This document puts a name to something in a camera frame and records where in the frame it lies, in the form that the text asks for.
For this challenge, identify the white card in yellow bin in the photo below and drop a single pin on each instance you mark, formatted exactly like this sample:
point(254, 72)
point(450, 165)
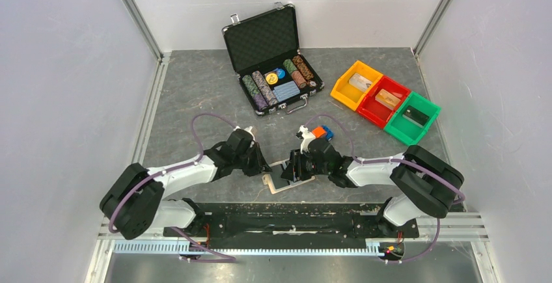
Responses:
point(360, 82)

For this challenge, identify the beige leather card holder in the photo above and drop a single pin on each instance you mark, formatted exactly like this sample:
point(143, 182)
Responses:
point(276, 183)

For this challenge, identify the red plastic bin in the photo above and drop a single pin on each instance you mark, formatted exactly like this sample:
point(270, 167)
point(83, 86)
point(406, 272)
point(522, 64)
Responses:
point(375, 112)

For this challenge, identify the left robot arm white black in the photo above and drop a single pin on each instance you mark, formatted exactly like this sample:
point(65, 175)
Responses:
point(139, 200)

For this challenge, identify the orange card in red bin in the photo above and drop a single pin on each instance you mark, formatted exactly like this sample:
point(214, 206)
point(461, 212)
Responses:
point(387, 99)

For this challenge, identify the yellow plastic bin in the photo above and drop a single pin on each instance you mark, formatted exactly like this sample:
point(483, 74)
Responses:
point(351, 88)

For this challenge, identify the green plastic bin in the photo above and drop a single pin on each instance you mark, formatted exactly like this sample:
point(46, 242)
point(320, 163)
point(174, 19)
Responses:
point(404, 130)

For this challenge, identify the black poker chip case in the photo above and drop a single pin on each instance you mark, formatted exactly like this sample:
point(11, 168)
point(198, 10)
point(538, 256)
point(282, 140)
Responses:
point(266, 57)

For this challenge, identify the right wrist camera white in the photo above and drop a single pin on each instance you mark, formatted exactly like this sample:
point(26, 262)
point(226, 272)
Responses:
point(306, 138)

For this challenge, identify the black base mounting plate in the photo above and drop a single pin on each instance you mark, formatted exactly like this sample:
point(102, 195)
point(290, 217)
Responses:
point(292, 225)

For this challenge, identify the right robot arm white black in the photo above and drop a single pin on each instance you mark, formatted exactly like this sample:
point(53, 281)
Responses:
point(428, 185)

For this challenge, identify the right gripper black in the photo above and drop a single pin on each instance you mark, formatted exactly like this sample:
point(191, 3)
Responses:
point(288, 173)

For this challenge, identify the orange blue toy car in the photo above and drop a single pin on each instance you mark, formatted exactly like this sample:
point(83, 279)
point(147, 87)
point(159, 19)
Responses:
point(323, 131)

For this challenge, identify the black card in green bin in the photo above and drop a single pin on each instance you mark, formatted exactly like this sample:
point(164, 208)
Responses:
point(415, 116)

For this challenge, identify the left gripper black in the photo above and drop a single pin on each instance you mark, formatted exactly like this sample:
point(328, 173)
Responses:
point(260, 165)

